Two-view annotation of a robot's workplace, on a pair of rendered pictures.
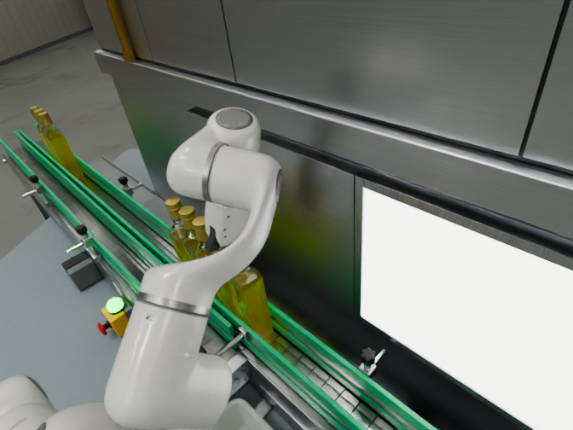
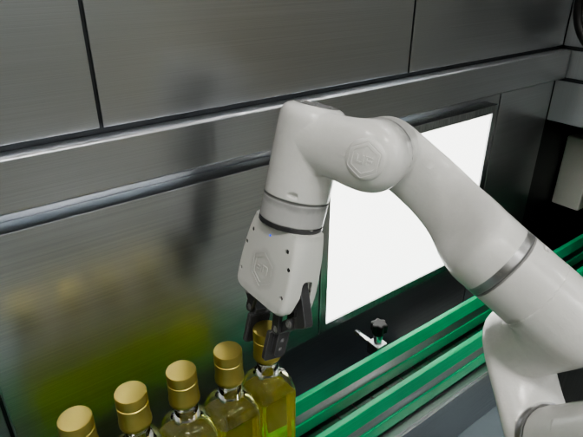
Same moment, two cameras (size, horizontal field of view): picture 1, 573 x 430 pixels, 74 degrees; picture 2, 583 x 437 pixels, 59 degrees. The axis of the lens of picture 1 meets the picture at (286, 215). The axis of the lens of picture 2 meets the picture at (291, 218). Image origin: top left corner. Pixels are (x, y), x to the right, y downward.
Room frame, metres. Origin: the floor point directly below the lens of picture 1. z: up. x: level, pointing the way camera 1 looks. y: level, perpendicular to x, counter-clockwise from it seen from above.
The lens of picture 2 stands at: (0.48, 0.61, 1.57)
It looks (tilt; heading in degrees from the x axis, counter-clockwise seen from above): 27 degrees down; 274
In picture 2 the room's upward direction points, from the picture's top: straight up
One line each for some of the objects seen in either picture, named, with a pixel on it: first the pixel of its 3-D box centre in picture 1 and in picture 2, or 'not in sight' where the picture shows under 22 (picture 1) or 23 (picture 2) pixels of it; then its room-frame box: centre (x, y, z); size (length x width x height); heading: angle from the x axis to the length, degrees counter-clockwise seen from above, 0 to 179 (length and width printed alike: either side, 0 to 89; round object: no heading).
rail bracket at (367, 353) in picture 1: (373, 366); (368, 346); (0.39, -0.13, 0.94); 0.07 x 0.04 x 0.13; 130
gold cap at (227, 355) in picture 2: not in sight; (228, 363); (0.59, 0.14, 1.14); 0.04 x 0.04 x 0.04
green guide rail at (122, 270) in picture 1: (63, 208); not in sight; (1.13, 0.77, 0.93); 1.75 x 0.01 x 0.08; 40
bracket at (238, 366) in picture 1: (230, 379); not in sight; (0.46, 0.17, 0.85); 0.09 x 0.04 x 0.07; 130
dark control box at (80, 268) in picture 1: (82, 270); not in sight; (0.94, 0.69, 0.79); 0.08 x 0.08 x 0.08; 40
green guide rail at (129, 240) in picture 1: (83, 199); not in sight; (1.18, 0.71, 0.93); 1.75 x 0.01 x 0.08; 40
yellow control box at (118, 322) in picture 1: (120, 316); not in sight; (0.73, 0.51, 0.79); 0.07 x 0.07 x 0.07; 40
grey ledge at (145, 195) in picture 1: (147, 207); not in sight; (1.19, 0.51, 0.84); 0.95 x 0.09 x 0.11; 40
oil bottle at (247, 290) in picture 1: (251, 303); (269, 428); (0.55, 0.10, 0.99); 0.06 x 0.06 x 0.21; 42
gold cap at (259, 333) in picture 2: not in sight; (266, 342); (0.55, 0.10, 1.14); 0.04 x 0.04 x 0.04
